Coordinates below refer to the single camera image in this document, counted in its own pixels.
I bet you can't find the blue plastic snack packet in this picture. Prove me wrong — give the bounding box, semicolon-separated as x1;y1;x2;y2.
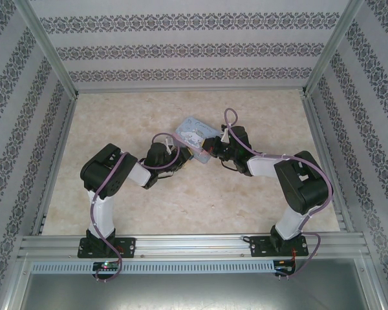
173;115;222;164

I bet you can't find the left controller circuit board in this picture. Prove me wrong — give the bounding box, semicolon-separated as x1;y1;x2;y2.
92;262;121;275

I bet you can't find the controller circuit board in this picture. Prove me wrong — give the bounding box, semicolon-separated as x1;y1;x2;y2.
274;260;297;276
92;262;121;275

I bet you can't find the right controller circuit board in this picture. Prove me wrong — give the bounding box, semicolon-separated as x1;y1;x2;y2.
274;260;297;276

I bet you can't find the grey metal panel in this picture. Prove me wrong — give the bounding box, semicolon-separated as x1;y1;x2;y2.
6;258;384;310

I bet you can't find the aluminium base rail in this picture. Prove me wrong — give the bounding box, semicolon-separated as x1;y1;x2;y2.
19;234;367;260

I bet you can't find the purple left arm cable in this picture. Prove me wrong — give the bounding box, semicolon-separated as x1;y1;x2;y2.
89;133;181;282

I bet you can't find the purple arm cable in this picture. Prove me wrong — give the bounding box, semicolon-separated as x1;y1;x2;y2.
89;133;181;282
224;108;334;278

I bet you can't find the aluminium side rail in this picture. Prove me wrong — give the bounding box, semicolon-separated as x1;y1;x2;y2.
32;96;79;236
302;95;357;233

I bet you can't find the slotted grey cable duct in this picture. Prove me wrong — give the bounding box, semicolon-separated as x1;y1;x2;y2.
30;260;275;274

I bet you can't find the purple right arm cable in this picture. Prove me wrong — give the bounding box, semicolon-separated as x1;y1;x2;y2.
224;108;334;278

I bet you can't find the aluminium frame post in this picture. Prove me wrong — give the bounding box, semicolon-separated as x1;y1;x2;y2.
301;0;365;96
17;0;81;98

